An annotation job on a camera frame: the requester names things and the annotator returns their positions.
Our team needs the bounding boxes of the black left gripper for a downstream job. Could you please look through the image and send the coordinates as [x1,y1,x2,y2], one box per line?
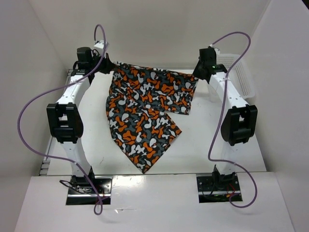
[89,51,115,74]

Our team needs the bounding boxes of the orange grey camouflage shorts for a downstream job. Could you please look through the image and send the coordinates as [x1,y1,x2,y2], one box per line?
[106,62,198,174]

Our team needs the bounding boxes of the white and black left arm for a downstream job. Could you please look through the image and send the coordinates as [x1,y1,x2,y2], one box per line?
[46,43,114,193]

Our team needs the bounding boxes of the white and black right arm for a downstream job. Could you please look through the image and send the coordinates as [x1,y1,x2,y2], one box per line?
[193,46,258,190]

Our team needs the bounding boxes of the white perforated plastic basket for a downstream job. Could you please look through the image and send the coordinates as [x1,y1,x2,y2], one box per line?
[216,54,255,99]

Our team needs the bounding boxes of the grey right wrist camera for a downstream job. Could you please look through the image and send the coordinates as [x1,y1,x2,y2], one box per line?
[208,44,221,55]

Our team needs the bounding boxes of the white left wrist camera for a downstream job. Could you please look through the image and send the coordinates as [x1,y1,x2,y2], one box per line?
[94,40,109,54]

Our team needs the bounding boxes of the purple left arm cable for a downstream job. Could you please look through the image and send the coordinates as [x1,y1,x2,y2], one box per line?
[17,23,111,216]

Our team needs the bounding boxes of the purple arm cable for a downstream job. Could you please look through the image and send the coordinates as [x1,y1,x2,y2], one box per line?
[208,31,258,208]
[17,23,111,216]

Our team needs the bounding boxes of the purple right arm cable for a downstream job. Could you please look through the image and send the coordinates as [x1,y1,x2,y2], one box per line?
[208,31,258,208]

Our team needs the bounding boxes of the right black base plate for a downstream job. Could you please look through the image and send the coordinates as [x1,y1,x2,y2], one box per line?
[196,174,242,203]

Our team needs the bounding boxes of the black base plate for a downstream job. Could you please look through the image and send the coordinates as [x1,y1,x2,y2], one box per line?
[65,176,112,205]
[196,174,242,203]

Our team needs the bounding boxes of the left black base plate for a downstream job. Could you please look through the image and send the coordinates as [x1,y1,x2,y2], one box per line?
[65,176,112,205]

